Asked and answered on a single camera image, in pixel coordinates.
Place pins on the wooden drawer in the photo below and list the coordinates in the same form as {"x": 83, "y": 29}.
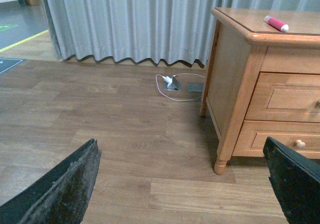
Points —
{"x": 304, "y": 138}
{"x": 285, "y": 97}

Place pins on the closed floor outlet cover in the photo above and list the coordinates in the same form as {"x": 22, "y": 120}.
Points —
{"x": 195, "y": 87}

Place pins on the wooden nightstand cabinet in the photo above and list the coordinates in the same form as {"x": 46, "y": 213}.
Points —
{"x": 244, "y": 46}

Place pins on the grey curtain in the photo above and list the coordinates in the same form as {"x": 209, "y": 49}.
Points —
{"x": 169, "y": 30}

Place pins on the open floor outlet box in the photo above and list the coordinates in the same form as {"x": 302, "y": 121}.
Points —
{"x": 171, "y": 84}

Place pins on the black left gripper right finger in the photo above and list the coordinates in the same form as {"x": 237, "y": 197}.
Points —
{"x": 295, "y": 180}

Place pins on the pink marker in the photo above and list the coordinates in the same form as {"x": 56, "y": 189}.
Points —
{"x": 277, "y": 24}

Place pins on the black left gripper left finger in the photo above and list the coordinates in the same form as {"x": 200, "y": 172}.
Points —
{"x": 62, "y": 195}

